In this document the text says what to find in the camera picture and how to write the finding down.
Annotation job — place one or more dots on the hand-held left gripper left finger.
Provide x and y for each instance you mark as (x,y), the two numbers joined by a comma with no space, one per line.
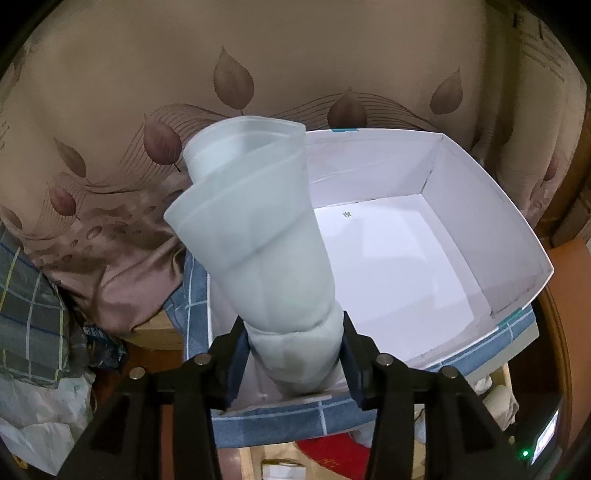
(233,364)

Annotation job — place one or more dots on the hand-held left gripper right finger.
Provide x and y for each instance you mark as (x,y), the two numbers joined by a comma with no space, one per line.
(353,374)

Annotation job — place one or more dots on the white cardboard box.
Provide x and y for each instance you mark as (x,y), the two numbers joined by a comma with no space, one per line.
(415,254)

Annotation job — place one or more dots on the pale mint underwear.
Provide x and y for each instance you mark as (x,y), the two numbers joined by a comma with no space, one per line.
(258,230)

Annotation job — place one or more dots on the blue checked cloth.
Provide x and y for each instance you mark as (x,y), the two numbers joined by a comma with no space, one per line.
(277,424)

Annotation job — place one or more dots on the red round mat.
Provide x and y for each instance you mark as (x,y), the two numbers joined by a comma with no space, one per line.
(332,457)

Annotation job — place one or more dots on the dark blue packet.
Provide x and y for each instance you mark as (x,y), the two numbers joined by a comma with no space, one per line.
(104,344)

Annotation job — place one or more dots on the brown wooden furniture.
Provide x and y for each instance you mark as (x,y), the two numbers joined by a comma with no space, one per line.
(565,300)

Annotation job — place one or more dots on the white plastic bag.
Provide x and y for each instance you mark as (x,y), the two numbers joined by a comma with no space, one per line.
(41,415)

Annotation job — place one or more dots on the grey plaid cloth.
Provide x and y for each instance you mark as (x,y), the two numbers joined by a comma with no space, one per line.
(32,314)

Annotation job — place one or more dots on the beige leaf-print curtain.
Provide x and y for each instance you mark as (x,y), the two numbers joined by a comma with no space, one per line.
(138,69)

